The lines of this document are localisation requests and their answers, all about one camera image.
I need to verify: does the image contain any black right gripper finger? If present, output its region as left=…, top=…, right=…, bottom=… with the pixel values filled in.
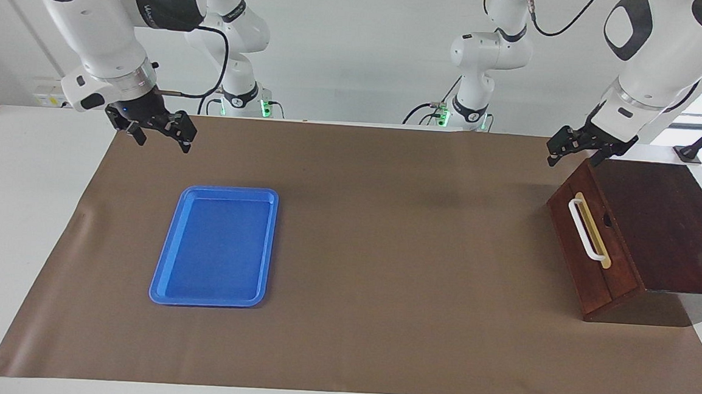
left=168, top=111, right=199, bottom=154
left=124, top=121, right=149, bottom=147

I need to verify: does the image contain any brown table mat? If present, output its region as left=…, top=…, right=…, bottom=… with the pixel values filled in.
left=0, top=103, right=702, bottom=394

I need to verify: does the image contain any white wall socket strip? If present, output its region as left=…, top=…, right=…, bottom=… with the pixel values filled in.
left=32, top=76, right=95, bottom=111

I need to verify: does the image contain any blue plastic tray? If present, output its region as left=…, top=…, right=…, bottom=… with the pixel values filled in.
left=148, top=181, right=280, bottom=311

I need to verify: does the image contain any black base cable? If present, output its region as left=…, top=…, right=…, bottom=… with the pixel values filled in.
left=401, top=72, right=461, bottom=129
left=196, top=86, right=224, bottom=117

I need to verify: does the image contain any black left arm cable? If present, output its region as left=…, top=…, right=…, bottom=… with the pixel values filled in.
left=523, top=0, right=603, bottom=41

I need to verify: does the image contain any dark wooden cabinet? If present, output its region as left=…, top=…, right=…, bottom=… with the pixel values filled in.
left=540, top=154, right=702, bottom=330

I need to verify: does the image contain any wooden drawer with white handle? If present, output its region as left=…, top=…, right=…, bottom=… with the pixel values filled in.
left=561, top=157, right=652, bottom=306

